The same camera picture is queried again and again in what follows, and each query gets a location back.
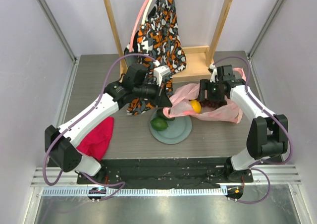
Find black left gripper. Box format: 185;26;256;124
134;79;173;108

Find fake green avocado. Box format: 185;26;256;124
157;109;175;121

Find pink plastic bag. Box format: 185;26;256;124
162;83;243;123

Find fake green lime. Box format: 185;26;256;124
150;117;168;131

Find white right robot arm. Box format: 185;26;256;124
198;65;288;182

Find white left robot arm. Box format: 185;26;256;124
45;63;172;184

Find fake red grapes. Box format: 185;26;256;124
200;100;227;109

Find grey round plate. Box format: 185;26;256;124
149;112;192;145

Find wooden clothes rack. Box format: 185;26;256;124
99;0;238;83

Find orange grey patterned garment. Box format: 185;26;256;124
125;0;188;116

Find red cloth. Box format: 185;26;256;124
76;117;114;161

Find pink clothes hanger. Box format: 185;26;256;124
129;0;153;53

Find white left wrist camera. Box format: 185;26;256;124
153;65;171;86

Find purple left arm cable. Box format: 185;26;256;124
42;53;160;202

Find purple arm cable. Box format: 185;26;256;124
42;53;160;202
210;56;295;204

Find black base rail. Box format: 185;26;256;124
47;156;253;189

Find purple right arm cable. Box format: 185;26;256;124
210;56;295;204

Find white cable duct strip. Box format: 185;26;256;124
42;186;227;197

